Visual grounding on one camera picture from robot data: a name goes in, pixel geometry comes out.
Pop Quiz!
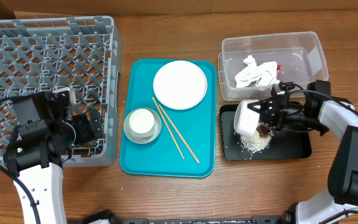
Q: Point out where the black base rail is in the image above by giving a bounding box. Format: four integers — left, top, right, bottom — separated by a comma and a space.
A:
67, 209, 296, 224

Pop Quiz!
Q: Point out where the white rice pile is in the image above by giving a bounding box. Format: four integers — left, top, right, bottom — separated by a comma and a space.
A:
235, 122, 274, 155

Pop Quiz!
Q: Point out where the large white plate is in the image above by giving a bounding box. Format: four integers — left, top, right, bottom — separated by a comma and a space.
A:
153, 60, 208, 110

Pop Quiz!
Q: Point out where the wooden chopstick left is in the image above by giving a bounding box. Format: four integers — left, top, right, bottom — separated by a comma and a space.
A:
152, 97, 185, 160

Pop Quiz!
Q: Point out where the white cup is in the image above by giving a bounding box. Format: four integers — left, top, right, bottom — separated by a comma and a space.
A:
129, 108, 155, 138

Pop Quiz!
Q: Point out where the grey bowl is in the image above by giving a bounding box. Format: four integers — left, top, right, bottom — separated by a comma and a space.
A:
123, 108, 162, 144

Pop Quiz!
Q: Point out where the black plastic tray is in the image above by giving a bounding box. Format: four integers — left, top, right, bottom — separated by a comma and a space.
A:
219, 105, 312, 161

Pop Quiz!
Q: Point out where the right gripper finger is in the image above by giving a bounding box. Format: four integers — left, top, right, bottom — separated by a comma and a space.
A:
255, 107, 271, 125
247, 99, 273, 113

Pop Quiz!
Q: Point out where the white napkin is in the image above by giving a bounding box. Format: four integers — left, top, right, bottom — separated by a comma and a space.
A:
235, 55, 280, 88

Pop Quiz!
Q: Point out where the grey plastic dish rack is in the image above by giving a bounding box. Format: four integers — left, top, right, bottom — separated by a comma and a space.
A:
0, 16, 122, 167

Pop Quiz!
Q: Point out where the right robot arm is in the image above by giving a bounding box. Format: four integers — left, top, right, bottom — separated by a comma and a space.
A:
242, 80, 358, 223

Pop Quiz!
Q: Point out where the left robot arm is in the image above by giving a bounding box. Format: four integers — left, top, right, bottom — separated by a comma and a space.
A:
3, 87, 104, 223

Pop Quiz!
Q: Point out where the wooden chopstick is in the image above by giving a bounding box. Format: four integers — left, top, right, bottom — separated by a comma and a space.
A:
152, 97, 185, 160
158, 104, 200, 164

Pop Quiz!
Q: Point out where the pink bowl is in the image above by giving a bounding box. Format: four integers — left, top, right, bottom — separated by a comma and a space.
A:
233, 100, 260, 138

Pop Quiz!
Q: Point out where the brown food scrap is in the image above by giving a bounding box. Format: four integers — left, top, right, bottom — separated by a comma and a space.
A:
257, 124, 270, 138

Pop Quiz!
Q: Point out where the wooden chopstick right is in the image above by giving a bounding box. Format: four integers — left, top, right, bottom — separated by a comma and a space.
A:
158, 104, 200, 164

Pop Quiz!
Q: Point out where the teal serving tray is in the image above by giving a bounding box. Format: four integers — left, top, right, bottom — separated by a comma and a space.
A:
119, 58, 217, 178

